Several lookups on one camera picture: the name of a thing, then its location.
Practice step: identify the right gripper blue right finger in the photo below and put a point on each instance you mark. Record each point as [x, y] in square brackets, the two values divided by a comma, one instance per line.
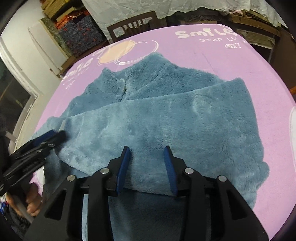
[189, 184]

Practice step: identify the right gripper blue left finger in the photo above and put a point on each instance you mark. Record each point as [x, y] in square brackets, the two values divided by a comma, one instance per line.
[106, 182]

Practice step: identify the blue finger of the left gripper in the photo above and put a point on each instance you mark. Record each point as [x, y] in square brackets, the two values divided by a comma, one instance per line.
[42, 150]
[32, 144]

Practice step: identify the blue fleece jacket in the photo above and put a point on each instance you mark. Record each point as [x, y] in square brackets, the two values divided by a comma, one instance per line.
[208, 122]

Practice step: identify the person's left hand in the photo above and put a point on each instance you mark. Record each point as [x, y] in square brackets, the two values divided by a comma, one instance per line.
[33, 199]

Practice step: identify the sliding glass window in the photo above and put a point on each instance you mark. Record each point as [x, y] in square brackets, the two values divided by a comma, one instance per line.
[19, 100]

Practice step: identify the white leaning boards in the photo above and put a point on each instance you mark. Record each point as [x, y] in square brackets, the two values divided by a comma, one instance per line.
[48, 47]

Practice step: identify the pink smile bed sheet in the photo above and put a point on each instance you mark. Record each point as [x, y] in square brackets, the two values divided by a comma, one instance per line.
[218, 50]

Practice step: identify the yellow cardboard boxes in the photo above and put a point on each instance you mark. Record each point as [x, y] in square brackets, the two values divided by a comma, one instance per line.
[59, 10]

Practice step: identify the dark wooden chair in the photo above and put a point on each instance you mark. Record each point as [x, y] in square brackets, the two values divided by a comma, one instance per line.
[135, 25]

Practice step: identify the wooden low shelf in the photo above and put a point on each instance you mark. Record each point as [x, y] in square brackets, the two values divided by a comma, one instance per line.
[255, 28]

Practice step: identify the white lace cover cloth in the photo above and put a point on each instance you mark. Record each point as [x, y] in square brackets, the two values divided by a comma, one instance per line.
[109, 12]

